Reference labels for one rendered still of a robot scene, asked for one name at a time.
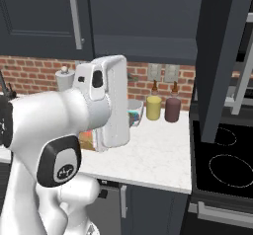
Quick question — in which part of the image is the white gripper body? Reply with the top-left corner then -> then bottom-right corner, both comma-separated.
93,54 -> 131,153

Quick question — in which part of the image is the brown tray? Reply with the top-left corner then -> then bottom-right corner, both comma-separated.
78,129 -> 99,153

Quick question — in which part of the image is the grey kettle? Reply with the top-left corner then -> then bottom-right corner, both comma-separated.
54,65 -> 77,93

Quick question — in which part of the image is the dark blue base cabinet door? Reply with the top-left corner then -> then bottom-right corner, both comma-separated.
126,184 -> 190,235

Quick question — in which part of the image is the dark blue open cabinet door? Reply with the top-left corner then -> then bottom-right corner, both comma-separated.
195,0 -> 253,144

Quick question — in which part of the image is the white box colourful print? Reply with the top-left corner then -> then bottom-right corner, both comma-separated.
126,98 -> 145,128

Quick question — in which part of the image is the yellow squeeze bottle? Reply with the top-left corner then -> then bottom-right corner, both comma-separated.
145,79 -> 163,121

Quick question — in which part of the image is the dark red squeeze bottle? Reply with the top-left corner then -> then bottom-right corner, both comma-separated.
164,80 -> 182,123

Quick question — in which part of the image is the grey dishwasher front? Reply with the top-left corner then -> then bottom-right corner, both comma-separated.
86,185 -> 122,235

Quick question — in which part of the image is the black tap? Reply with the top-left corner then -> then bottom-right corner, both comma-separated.
0,70 -> 18,101

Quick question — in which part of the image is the black hob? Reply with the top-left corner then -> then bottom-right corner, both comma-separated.
190,119 -> 253,201

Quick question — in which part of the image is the grey wall outlet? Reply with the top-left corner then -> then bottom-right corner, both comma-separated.
146,63 -> 163,82
163,64 -> 181,83

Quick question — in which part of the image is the dark blue open wall cabinet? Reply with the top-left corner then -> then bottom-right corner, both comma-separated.
86,0 -> 210,66

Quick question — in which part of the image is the grey base cabinet handle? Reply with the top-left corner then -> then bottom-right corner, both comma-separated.
120,185 -> 128,219

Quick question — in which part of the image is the grey cabinet door handle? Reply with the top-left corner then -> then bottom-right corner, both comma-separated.
67,0 -> 85,51

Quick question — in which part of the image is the grey oven handle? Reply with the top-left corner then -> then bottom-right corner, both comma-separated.
197,200 -> 253,230

